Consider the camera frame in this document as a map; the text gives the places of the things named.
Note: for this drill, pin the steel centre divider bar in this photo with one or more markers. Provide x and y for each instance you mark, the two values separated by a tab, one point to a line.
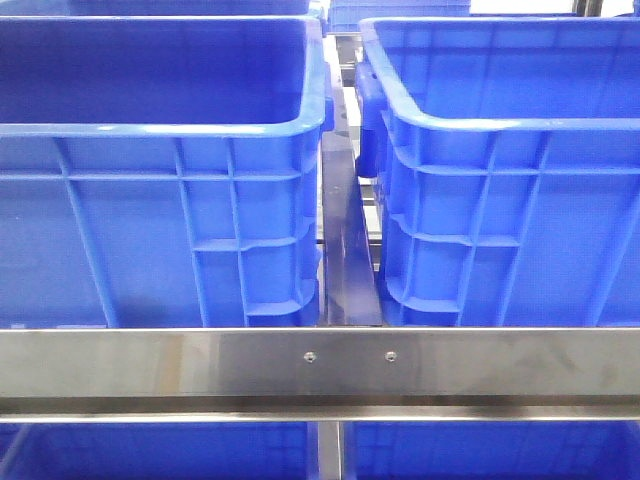
350	295

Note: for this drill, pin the large blue crate left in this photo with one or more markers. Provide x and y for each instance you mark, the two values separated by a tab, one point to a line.
160	172

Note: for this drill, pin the large blue crate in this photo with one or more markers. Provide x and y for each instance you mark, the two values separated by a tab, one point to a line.
505	155
160	172

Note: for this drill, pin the large blue crate right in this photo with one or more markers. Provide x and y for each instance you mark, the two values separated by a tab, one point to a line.
505	155

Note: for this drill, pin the blue crate lower right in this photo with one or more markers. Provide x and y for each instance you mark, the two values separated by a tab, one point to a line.
496	450

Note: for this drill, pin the blue crate rear right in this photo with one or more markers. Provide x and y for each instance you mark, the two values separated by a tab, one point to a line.
344	16

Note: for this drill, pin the blue crate lower left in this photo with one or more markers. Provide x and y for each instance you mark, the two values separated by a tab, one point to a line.
164	451

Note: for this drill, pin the blue crate rear left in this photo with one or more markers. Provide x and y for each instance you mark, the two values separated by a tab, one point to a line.
316	9

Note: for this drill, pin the left rail screw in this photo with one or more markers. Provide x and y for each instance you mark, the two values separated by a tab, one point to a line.
310	356

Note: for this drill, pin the steel lower vertical post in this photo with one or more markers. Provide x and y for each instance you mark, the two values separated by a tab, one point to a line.
331	463

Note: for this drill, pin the steel front shelf rail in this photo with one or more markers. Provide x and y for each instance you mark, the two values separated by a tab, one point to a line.
193	375

